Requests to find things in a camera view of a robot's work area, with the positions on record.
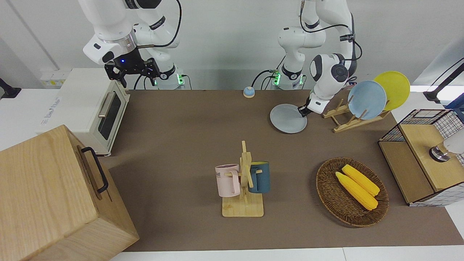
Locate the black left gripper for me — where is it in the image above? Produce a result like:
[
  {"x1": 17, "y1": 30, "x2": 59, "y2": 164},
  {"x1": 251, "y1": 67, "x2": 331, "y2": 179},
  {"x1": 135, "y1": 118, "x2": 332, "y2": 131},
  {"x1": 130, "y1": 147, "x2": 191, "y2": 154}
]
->
[{"x1": 298, "y1": 96, "x2": 317, "y2": 117}]

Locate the black base cable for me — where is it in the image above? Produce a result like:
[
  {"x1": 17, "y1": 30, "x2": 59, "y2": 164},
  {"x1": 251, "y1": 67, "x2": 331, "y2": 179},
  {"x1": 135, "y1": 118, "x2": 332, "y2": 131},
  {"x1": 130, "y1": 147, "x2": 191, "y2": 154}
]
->
[{"x1": 252, "y1": 69, "x2": 282, "y2": 91}]

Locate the yellow corn cob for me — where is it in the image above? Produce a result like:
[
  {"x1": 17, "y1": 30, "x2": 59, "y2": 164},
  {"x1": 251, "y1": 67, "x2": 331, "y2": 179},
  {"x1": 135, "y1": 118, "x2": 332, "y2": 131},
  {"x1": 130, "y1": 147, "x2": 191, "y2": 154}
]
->
[
  {"x1": 341, "y1": 164, "x2": 381, "y2": 197},
  {"x1": 335, "y1": 171, "x2": 379, "y2": 211}
]

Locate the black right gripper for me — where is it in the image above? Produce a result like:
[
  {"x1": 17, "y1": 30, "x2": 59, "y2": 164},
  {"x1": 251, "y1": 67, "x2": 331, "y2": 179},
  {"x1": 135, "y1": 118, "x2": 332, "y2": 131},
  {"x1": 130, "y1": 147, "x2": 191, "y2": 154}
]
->
[{"x1": 104, "y1": 48, "x2": 161, "y2": 88}]

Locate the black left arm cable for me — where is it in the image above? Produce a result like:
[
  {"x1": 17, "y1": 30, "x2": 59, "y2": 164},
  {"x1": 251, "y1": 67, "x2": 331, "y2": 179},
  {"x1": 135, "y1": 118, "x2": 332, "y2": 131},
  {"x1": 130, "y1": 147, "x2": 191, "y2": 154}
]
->
[{"x1": 299, "y1": 0, "x2": 363, "y2": 62}]

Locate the wooden mug tree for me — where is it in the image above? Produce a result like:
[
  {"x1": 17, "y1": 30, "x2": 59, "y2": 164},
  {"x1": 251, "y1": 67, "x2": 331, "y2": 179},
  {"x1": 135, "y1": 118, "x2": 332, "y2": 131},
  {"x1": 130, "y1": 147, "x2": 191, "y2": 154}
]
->
[{"x1": 221, "y1": 140, "x2": 265, "y2": 218}]

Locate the wooden plate rack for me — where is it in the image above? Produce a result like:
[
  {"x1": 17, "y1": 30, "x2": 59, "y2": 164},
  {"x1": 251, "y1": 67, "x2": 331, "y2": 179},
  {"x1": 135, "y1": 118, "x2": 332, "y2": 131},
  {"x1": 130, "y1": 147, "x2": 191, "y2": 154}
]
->
[{"x1": 322, "y1": 98, "x2": 392, "y2": 133}]

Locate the light blue plate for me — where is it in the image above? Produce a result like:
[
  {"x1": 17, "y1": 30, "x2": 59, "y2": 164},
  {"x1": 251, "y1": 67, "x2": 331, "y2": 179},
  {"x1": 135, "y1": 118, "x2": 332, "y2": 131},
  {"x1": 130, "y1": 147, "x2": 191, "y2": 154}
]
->
[{"x1": 347, "y1": 80, "x2": 388, "y2": 120}]

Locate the yellow plate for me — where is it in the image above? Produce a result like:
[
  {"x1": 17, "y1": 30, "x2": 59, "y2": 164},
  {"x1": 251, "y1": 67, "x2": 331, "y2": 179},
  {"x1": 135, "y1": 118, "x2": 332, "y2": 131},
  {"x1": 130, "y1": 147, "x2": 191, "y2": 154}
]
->
[{"x1": 373, "y1": 71, "x2": 411, "y2": 111}]

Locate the dark teal mug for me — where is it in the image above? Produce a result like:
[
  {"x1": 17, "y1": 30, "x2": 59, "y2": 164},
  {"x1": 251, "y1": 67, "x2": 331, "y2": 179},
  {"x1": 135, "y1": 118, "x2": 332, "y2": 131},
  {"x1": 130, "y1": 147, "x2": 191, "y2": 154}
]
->
[{"x1": 248, "y1": 161, "x2": 271, "y2": 194}]

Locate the pink mug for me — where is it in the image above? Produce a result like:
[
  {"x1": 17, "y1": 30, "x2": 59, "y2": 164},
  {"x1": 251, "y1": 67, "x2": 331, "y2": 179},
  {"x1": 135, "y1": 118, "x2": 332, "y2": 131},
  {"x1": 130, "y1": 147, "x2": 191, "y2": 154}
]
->
[{"x1": 215, "y1": 163, "x2": 241, "y2": 198}]

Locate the brown wicker basket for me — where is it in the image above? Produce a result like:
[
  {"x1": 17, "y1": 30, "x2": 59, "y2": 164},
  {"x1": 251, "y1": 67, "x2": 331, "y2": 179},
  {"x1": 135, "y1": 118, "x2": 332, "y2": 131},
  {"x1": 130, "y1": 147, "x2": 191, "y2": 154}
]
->
[{"x1": 315, "y1": 157, "x2": 390, "y2": 228}]

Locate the gray plate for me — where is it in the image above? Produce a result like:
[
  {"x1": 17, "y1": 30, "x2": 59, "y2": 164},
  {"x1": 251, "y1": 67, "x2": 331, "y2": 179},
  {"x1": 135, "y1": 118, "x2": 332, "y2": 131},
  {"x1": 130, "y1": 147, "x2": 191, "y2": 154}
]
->
[{"x1": 269, "y1": 103, "x2": 308, "y2": 134}]

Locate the black camera stand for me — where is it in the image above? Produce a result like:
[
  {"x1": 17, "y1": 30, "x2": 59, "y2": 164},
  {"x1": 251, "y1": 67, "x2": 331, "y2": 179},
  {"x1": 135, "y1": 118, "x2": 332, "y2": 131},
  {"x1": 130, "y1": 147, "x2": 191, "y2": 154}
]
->
[
  {"x1": 423, "y1": 57, "x2": 464, "y2": 104},
  {"x1": 0, "y1": 78, "x2": 22, "y2": 99}
]

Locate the wooden box with black handle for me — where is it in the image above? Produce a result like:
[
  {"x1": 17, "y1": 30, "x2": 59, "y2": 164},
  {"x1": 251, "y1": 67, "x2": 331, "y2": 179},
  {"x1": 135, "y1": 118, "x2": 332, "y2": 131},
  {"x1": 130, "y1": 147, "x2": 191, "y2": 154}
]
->
[{"x1": 0, "y1": 124, "x2": 140, "y2": 261}]

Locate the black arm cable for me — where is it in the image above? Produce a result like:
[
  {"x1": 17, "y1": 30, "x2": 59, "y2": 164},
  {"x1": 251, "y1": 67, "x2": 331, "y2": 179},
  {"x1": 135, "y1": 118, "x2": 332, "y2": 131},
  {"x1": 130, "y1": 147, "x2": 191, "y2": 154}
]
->
[
  {"x1": 299, "y1": 0, "x2": 363, "y2": 62},
  {"x1": 137, "y1": 0, "x2": 182, "y2": 50}
]

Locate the white wall socket strip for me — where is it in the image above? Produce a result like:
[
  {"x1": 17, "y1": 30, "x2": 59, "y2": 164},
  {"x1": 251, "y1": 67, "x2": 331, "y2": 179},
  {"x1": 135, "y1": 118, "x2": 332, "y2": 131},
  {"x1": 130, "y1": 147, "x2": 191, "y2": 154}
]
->
[{"x1": 40, "y1": 70, "x2": 70, "y2": 88}]

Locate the white toaster oven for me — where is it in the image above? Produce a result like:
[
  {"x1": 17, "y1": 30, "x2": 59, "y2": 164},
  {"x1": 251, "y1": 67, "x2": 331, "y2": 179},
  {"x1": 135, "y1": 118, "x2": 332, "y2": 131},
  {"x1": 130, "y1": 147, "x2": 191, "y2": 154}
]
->
[{"x1": 36, "y1": 68, "x2": 131, "y2": 157}]

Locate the black wire shelf with wooden board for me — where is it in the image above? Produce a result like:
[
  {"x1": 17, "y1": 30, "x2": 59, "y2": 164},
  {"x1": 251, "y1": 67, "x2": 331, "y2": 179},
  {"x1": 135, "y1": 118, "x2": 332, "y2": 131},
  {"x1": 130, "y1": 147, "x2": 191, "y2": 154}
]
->
[{"x1": 378, "y1": 108, "x2": 464, "y2": 207}]

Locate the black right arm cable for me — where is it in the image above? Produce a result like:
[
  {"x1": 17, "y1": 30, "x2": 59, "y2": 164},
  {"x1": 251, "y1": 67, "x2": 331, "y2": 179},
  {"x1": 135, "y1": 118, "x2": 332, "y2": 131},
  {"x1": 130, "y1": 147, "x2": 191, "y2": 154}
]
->
[{"x1": 137, "y1": 0, "x2": 182, "y2": 50}]

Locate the brown table mat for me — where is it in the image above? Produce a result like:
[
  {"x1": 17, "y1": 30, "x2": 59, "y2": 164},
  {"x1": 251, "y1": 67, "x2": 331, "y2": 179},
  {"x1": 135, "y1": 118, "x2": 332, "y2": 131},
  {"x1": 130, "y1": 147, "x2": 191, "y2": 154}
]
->
[{"x1": 98, "y1": 89, "x2": 464, "y2": 253}]

